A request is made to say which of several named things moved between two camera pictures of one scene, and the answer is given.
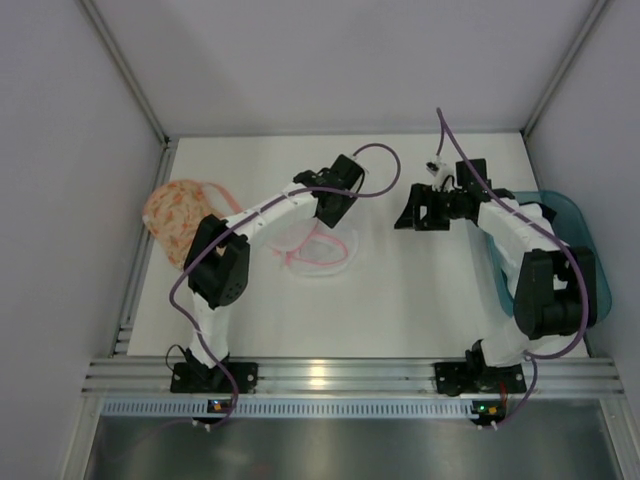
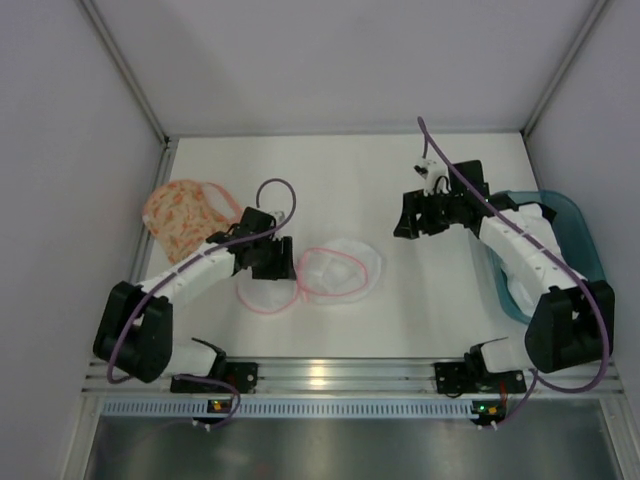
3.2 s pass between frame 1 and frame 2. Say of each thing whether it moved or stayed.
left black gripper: moved
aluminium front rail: stayed
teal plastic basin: stayed
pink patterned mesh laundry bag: stayed
